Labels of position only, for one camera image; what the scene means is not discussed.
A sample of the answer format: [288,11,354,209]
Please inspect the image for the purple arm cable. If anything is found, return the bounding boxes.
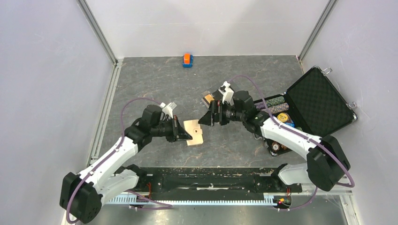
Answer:
[228,75,356,212]
[64,97,174,225]

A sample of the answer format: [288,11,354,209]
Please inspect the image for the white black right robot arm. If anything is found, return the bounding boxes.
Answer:
[199,91,354,191]

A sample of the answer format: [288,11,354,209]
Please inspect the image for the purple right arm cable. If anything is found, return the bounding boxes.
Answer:
[228,75,356,212]

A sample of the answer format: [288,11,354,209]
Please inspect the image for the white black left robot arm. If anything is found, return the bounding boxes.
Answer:
[60,102,192,224]

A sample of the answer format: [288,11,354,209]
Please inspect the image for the green blue poker chip stack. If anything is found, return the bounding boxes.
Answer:
[254,96,285,109]

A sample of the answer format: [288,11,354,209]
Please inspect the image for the purple poker chip stack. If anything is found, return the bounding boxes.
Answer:
[261,103,289,114]

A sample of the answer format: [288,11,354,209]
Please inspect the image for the clear acrylic card box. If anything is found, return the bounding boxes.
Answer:
[200,81,240,108]

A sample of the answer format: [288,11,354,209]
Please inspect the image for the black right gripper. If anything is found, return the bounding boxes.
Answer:
[199,100,245,126]

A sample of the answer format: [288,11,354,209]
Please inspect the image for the white slotted cable duct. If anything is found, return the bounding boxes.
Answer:
[106,192,290,207]

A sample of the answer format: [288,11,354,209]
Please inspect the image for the aluminium frame post left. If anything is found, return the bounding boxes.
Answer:
[77,0,118,65]

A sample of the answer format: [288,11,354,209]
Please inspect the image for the aluminium frame post right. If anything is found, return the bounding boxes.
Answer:
[297,0,338,63]

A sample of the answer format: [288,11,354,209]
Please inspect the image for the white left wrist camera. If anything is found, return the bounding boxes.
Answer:
[160,102,177,118]

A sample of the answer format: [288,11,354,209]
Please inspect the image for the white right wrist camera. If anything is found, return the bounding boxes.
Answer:
[218,81,234,104]

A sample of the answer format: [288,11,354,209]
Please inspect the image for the black and yellow credit cards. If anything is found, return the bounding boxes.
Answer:
[202,91,222,108]

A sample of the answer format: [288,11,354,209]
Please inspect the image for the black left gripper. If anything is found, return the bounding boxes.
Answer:
[151,115,192,143]

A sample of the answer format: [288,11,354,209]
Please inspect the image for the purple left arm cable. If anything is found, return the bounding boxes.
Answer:
[64,97,174,225]

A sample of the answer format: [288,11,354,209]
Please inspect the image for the black poker chip case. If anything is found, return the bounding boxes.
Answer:
[269,67,357,137]

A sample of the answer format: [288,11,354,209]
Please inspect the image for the beige leather card holder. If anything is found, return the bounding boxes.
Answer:
[184,120,204,146]

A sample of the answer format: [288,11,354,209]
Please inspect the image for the orange and blue toy car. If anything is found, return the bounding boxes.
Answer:
[182,53,193,68]

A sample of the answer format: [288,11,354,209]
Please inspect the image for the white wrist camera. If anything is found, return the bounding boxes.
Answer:
[160,102,177,118]
[218,81,234,104]

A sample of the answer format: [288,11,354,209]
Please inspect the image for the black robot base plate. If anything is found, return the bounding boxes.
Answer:
[132,167,302,201]

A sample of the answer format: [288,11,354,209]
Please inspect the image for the aluminium frame post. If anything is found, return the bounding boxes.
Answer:
[77,0,118,65]
[297,0,338,63]

